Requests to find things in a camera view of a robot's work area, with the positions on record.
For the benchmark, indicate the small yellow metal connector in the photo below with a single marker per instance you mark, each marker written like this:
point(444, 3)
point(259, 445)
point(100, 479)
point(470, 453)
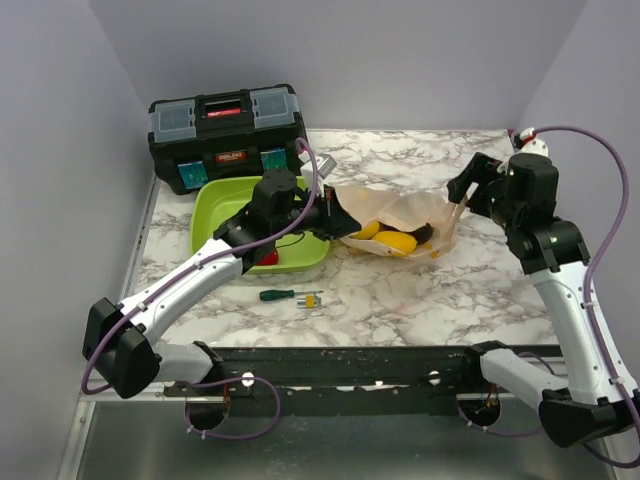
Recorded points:
point(309, 301)

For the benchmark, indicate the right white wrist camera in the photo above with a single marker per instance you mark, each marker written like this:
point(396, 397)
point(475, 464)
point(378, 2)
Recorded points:
point(527, 141)

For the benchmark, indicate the yellow fake mango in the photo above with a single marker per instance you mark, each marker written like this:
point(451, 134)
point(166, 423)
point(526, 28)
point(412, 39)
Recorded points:
point(397, 243)

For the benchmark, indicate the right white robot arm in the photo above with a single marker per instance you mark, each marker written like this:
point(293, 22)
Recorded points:
point(597, 397)

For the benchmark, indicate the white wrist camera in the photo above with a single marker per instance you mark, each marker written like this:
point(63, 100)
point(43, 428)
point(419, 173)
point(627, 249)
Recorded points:
point(527, 141)
point(315, 175)

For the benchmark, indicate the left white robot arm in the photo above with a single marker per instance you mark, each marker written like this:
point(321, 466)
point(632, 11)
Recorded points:
point(120, 337)

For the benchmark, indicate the yellow fake lemon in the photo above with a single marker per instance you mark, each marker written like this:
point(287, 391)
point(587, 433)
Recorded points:
point(368, 231)

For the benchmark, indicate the black metal base rail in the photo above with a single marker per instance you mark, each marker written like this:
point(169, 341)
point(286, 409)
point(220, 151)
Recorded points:
point(342, 381)

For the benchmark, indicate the red fake pomegranate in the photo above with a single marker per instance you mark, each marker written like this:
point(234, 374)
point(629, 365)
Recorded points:
point(270, 259)

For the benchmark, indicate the black plastic toolbox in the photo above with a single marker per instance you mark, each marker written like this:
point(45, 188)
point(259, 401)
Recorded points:
point(196, 140)

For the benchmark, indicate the green handled screwdriver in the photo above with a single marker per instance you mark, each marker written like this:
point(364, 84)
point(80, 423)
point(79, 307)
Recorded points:
point(276, 295)

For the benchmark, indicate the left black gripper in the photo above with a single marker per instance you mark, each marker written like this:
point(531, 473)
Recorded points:
point(335, 221)

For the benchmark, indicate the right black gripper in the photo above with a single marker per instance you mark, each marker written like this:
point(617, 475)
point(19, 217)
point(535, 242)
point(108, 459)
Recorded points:
point(481, 169)

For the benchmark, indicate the green plastic basin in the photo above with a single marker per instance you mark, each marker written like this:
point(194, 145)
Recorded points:
point(220, 199)

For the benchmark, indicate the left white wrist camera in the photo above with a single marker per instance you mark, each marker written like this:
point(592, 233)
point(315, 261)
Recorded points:
point(315, 175)

